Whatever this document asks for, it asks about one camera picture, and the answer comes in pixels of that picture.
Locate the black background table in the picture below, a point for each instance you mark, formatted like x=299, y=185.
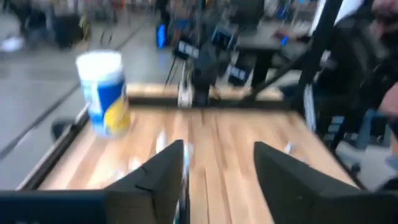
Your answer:
x=264, y=46

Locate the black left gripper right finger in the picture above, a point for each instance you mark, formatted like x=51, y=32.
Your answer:
x=295, y=193

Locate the blue glowing object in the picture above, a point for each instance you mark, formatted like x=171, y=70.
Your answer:
x=161, y=36

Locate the blue yellow wipes canister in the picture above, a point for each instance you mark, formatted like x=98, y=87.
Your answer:
x=102, y=93

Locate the black bin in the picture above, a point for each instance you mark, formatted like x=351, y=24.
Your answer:
x=68, y=31

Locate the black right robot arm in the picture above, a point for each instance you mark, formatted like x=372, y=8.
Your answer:
x=203, y=71

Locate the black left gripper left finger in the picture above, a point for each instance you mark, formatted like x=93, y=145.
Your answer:
x=155, y=193

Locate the person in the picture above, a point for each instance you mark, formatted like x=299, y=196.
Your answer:
x=357, y=62

